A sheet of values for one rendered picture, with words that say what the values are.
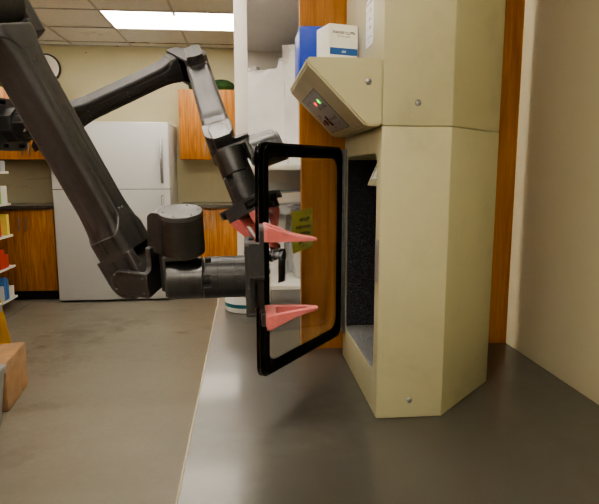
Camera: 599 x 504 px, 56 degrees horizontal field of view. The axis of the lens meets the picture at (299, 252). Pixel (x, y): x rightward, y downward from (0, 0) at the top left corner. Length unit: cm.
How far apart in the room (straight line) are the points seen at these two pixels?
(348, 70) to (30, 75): 43
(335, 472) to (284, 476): 7
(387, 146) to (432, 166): 8
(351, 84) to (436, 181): 20
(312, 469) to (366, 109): 52
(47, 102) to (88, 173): 10
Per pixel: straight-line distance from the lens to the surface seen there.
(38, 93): 79
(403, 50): 90
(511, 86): 137
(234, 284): 75
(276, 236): 74
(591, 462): 93
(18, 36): 81
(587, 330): 120
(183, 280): 75
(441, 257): 92
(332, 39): 94
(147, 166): 581
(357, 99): 87
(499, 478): 84
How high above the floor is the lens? 135
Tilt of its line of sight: 8 degrees down
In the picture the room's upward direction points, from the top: straight up
